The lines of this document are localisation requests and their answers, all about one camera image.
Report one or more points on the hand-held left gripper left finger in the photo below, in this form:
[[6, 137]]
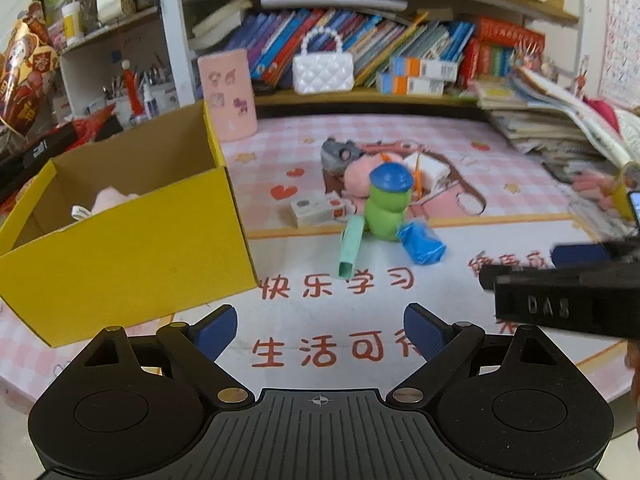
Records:
[[220, 330]]

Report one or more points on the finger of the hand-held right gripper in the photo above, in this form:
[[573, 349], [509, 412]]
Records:
[[505, 276], [580, 254]]

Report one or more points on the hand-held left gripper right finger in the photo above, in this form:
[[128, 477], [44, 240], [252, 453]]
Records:
[[422, 332]]

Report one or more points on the blue packet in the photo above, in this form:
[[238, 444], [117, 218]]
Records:
[[420, 245]]

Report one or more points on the mint green tube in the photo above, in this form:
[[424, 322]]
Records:
[[350, 250]]

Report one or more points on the yellow cardboard box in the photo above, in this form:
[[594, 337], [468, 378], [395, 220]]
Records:
[[125, 260]]

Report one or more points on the green frog toy blue hat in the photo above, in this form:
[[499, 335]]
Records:
[[382, 215]]

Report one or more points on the white small cube toy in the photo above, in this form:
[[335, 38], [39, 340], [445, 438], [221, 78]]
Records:
[[432, 167]]

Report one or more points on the thin orange stick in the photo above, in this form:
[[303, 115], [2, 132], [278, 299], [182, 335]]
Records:
[[418, 175]]

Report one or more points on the small white box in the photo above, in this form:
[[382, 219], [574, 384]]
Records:
[[312, 210]]

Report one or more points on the pink plush ball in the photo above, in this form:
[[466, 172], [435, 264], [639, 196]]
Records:
[[357, 175]]

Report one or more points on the pink plush toy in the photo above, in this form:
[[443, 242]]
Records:
[[112, 197]]

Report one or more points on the pink plush doll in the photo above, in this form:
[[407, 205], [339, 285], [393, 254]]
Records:
[[595, 185]]

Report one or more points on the smartphone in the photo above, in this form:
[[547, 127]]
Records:
[[635, 207]]

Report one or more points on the yellow plastic holder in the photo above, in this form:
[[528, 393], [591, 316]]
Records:
[[622, 180]]

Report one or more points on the pink printed table mat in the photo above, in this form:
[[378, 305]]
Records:
[[300, 260]]

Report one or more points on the stack of magazines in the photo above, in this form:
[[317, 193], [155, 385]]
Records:
[[540, 120]]

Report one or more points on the pink red cloth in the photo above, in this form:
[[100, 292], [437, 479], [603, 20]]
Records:
[[602, 110]]

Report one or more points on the grey toy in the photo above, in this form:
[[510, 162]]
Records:
[[337, 152]]

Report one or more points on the orange and white box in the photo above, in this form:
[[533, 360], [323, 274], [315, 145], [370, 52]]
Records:
[[410, 85], [425, 66]]

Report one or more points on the row of red dictionaries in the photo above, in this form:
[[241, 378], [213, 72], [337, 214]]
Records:
[[500, 45]]

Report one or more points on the pink pencil holder with stickers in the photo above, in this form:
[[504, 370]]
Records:
[[225, 105]]

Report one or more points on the red plastic wrapping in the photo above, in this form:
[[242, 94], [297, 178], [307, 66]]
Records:
[[95, 125]]

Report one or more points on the pens in desk organiser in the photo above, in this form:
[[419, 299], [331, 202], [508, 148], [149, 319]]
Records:
[[150, 90]]

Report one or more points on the long black box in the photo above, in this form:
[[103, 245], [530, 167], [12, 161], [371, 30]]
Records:
[[40, 147]]

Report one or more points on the white quilted handbag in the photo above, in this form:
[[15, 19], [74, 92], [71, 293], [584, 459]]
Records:
[[322, 75]]

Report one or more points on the row of colourful books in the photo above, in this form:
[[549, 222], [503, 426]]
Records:
[[375, 35]]

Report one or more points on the stack of thick grey books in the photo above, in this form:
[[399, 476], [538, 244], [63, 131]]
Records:
[[220, 22]]

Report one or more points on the white storage shelf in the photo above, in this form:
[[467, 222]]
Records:
[[172, 20]]

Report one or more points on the white rolled paper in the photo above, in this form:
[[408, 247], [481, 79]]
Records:
[[335, 2]]

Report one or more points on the red gold foil decoration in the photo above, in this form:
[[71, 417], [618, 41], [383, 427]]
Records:
[[25, 70]]

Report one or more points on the white jar yellow label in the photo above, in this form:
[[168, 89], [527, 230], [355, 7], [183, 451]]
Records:
[[71, 22]]

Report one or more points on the wall chart poster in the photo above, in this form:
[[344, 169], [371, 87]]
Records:
[[622, 35]]

